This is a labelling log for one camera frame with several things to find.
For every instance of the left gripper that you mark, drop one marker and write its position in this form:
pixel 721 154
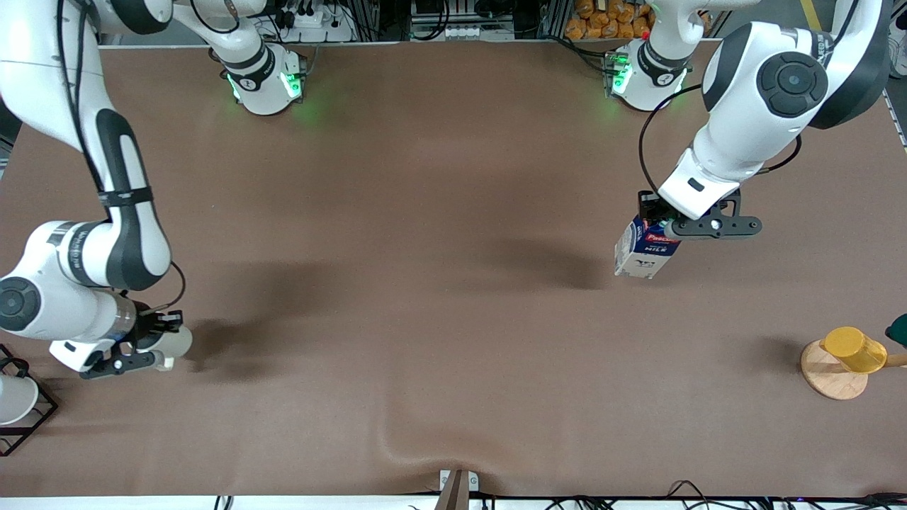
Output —
pixel 648 205

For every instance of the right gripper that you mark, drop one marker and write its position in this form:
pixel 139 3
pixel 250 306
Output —
pixel 150 325

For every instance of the cream cup grey inside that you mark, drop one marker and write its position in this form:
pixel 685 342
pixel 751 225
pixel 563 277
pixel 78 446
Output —
pixel 177 342

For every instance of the blue white milk carton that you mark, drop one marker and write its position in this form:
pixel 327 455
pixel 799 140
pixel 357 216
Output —
pixel 641 255

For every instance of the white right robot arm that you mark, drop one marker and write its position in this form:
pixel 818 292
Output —
pixel 42 71

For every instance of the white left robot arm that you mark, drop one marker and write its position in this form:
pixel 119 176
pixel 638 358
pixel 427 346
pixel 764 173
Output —
pixel 751 106

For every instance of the yellow cup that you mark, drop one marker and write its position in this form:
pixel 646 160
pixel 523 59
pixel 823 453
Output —
pixel 854 349

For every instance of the dark green cup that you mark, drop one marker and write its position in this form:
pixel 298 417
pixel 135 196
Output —
pixel 898 330

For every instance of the white mug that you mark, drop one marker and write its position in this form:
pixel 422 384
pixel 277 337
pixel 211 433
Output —
pixel 14 400

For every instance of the orange snack bags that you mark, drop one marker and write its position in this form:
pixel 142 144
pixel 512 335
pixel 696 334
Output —
pixel 602 18

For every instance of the wooden mug stand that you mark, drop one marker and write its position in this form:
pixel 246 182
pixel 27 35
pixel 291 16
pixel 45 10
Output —
pixel 829 375

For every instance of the white power strip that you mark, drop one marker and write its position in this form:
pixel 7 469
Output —
pixel 319 32
pixel 464 32

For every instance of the brown wooden bar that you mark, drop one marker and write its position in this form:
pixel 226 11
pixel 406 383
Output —
pixel 453 496

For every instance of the grey metal table bracket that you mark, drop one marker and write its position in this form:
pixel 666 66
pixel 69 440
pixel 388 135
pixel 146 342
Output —
pixel 446 480

